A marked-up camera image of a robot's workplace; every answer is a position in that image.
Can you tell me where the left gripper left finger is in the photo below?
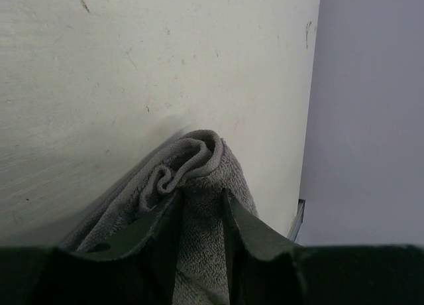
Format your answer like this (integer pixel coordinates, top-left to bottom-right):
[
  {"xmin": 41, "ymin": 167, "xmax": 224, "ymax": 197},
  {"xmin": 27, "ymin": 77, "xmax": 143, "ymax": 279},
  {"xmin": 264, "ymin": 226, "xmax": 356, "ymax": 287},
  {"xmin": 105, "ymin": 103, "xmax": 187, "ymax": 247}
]
[{"xmin": 1, "ymin": 192, "xmax": 184, "ymax": 304}]

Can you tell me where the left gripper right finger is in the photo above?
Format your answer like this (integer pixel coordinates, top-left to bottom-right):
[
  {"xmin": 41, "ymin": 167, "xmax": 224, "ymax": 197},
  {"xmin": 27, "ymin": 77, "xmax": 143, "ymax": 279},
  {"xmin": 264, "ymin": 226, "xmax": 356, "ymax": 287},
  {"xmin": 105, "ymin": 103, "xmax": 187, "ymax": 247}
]
[{"xmin": 222, "ymin": 190, "xmax": 423, "ymax": 304}]

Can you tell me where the grey towel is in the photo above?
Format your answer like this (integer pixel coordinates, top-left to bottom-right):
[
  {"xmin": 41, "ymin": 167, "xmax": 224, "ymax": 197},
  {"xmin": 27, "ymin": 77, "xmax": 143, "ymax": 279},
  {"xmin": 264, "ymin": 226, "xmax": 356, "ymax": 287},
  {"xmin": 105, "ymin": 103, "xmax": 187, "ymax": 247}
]
[{"xmin": 61, "ymin": 130, "xmax": 257, "ymax": 304}]

